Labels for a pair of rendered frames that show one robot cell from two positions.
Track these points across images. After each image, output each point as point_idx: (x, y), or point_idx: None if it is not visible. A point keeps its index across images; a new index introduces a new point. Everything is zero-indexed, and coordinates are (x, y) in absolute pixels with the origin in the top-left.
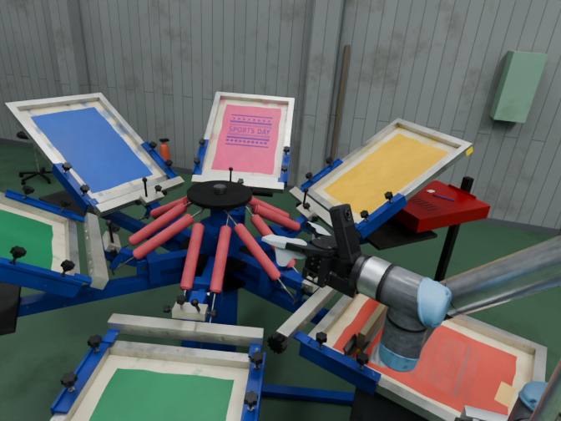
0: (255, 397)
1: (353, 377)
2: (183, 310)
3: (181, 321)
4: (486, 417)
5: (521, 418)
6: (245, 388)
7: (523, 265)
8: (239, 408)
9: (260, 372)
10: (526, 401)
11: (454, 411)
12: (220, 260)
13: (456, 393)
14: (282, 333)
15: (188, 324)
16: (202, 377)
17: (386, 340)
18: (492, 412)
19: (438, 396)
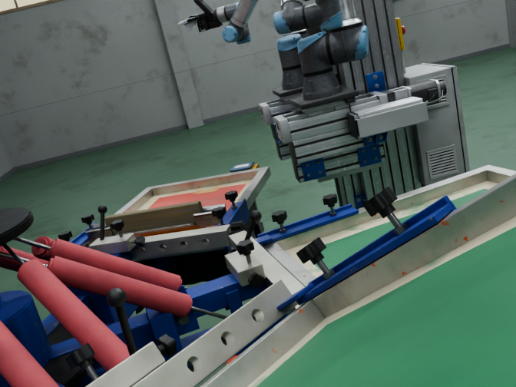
0: (328, 195)
1: (243, 215)
2: (253, 259)
3: (264, 271)
4: (282, 117)
5: (325, 41)
6: (313, 226)
7: None
8: (331, 236)
9: (288, 225)
10: (317, 37)
11: (239, 194)
12: (127, 259)
13: (219, 198)
14: (227, 226)
15: (266, 265)
16: (317, 265)
17: (337, 8)
18: (276, 118)
19: (229, 200)
